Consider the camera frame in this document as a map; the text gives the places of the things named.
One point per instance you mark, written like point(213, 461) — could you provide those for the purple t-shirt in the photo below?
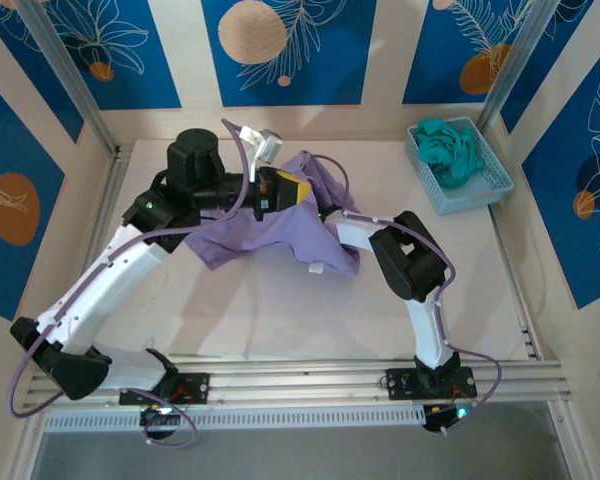
point(280, 235)

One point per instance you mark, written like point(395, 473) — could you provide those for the light blue perforated basket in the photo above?
point(490, 195)

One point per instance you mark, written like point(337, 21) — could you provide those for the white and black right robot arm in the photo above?
point(425, 325)

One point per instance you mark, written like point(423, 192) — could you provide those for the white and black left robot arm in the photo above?
point(105, 285)

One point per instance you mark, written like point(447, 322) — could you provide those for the teal t-shirt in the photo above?
point(447, 150)

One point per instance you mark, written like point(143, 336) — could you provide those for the black controller board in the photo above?
point(445, 417)
point(160, 417)

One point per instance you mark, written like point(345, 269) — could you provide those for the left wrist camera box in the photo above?
point(267, 146)

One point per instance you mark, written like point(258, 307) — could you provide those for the aluminium side rail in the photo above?
point(520, 300)
point(107, 200)

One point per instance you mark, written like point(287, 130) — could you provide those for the aluminium frame post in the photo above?
point(65, 65)
point(510, 70)

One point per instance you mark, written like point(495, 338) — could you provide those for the aluminium mounting rail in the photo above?
point(300, 380)

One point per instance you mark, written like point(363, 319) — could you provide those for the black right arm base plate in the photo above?
point(400, 382)

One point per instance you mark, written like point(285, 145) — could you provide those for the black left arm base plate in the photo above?
point(200, 387)

